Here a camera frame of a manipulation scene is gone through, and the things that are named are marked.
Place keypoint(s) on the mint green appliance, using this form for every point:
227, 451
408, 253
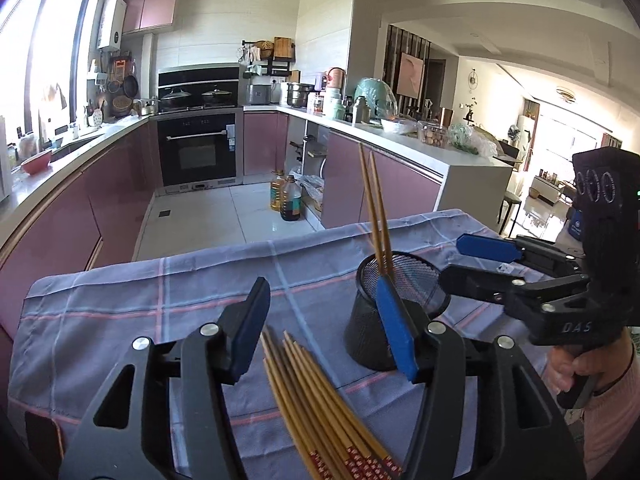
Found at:
379, 96

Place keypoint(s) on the black range hood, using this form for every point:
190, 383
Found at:
198, 79

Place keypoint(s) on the white water heater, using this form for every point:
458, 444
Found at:
112, 20

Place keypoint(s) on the pink bowl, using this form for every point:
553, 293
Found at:
37, 163

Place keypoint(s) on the person's right hand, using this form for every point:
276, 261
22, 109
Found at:
608, 364

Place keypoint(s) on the left black wok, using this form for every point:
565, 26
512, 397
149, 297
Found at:
175, 98

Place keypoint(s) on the right black wok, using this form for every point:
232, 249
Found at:
218, 97

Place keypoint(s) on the dark oil bottle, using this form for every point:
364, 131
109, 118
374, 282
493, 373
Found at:
290, 199

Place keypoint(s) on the steel stock pot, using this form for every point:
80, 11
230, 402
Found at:
295, 94

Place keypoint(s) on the black wok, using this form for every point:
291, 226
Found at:
175, 98
218, 97

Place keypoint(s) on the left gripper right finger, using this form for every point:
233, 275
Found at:
520, 432

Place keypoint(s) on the black camera box right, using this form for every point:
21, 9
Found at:
607, 184

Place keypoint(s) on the black built-in oven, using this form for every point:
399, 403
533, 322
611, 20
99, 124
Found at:
197, 149

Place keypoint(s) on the black mesh pen holder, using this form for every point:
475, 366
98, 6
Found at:
390, 313

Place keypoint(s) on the yellow oil bottle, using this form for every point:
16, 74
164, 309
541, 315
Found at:
277, 184

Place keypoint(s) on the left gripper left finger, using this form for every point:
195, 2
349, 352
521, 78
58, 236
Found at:
125, 433

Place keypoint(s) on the black wall rack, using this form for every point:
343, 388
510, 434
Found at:
268, 58

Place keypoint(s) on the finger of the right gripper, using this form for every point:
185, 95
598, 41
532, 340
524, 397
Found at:
480, 284
536, 254

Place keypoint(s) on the pink upper cabinet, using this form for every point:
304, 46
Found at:
144, 15

